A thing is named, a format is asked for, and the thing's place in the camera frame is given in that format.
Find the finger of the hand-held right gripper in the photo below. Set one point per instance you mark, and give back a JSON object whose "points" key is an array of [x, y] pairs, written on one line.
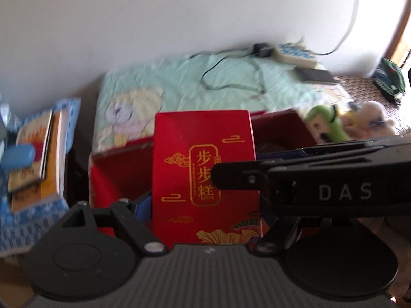
{"points": [[237, 175], [340, 146]]}

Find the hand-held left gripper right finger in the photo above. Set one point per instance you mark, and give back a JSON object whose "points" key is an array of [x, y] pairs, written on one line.
{"points": [[276, 233]]}

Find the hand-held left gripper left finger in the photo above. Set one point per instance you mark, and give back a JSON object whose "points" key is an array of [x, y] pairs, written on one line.
{"points": [[143, 207]]}

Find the red cardboard box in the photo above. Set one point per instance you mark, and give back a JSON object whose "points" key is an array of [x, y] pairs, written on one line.
{"points": [[109, 179]]}

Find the red gift box gold print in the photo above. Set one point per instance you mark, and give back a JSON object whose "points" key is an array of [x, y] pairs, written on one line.
{"points": [[179, 134]]}

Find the green plush toy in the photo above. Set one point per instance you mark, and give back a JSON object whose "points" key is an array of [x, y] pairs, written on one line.
{"points": [[324, 118]]}

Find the pink plush toy with bow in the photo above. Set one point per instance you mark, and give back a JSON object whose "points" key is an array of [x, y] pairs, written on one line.
{"points": [[369, 112]]}

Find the brown patterned blanket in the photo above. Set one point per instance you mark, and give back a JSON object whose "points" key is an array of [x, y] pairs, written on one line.
{"points": [[359, 86]]}

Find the black smartphone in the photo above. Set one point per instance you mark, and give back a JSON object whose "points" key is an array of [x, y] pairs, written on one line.
{"points": [[316, 76]]}

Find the dark green patterned bag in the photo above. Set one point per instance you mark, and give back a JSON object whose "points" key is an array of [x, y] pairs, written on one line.
{"points": [[390, 77]]}

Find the stack of books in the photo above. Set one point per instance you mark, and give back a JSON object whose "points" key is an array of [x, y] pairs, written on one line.
{"points": [[53, 186]]}

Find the blue white patterned box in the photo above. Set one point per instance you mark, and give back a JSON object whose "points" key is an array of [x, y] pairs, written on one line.
{"points": [[292, 56]]}

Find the green printed bed sheet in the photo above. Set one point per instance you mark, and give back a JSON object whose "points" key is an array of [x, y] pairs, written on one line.
{"points": [[179, 80]]}

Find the blue patterned cloth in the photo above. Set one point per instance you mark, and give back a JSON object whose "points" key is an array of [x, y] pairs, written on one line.
{"points": [[32, 227]]}

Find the black charger adapter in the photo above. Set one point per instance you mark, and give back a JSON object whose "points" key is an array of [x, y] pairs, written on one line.
{"points": [[262, 50]]}

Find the orange cover book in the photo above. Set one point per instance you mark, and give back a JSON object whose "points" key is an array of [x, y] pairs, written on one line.
{"points": [[33, 141]]}

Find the blue oval case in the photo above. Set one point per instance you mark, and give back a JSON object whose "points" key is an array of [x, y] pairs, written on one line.
{"points": [[16, 156]]}

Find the wooden door frame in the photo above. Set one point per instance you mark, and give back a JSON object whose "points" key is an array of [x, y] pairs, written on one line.
{"points": [[398, 41]]}

